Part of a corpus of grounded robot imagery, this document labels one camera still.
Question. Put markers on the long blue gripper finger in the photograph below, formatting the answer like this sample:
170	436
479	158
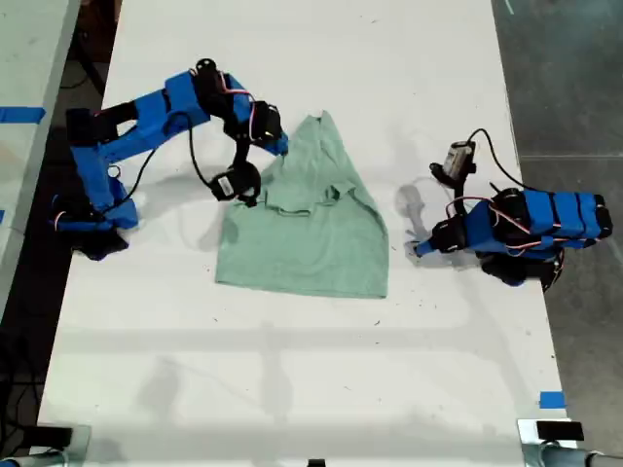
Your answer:
278	146

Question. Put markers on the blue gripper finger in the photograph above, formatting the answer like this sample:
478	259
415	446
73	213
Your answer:
423	248

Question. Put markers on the pale green T-shirt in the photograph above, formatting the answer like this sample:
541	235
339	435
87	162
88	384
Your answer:
302	243

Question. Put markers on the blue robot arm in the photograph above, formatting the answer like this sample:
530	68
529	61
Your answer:
550	214
146	117

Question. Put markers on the short blue tape piece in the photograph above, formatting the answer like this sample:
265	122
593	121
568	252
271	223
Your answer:
552	400

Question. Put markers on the black box on white plate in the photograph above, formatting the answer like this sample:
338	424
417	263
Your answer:
560	430

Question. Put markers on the small black clip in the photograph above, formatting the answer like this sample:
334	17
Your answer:
316	462

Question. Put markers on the long blue tape strip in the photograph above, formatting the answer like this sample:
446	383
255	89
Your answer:
22	115

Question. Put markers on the white side table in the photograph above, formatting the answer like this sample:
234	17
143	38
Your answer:
29	48

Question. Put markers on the grey pipe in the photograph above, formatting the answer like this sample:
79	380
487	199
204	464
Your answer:
569	458

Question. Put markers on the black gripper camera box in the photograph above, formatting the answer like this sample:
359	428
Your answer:
233	182
457	158

